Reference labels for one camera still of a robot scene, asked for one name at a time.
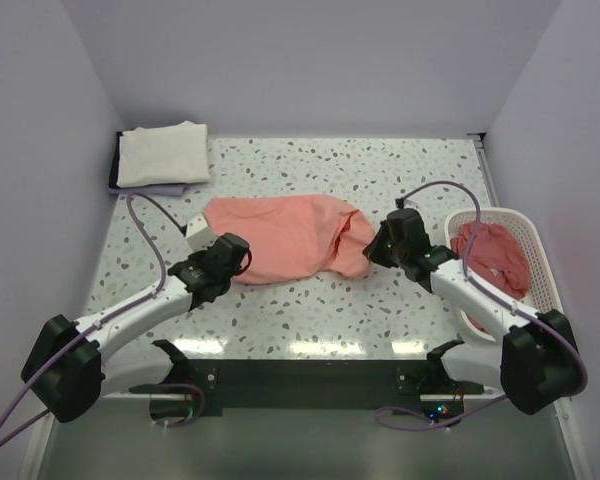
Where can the salmon pink t-shirt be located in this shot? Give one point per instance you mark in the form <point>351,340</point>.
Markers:
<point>295,237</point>

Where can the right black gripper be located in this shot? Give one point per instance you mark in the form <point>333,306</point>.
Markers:
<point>373,251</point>

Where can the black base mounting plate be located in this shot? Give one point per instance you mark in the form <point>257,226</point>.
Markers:
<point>209,387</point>

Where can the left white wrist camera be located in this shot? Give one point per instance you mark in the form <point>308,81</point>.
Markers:
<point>199,234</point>

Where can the folded lavender t-shirt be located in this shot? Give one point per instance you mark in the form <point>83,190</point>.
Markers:
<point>168,190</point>

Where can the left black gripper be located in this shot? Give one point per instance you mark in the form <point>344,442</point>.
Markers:
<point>197,256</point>

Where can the folded cream t-shirt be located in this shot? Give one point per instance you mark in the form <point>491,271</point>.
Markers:
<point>174,154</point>

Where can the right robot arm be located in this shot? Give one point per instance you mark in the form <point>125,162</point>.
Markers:
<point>533,358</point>

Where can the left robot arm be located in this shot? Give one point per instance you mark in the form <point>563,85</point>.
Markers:
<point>74,363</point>

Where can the white plastic laundry basket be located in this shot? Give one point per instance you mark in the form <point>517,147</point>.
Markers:
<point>543,294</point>

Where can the dark pink t-shirt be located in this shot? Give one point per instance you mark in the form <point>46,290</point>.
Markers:
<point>497,257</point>

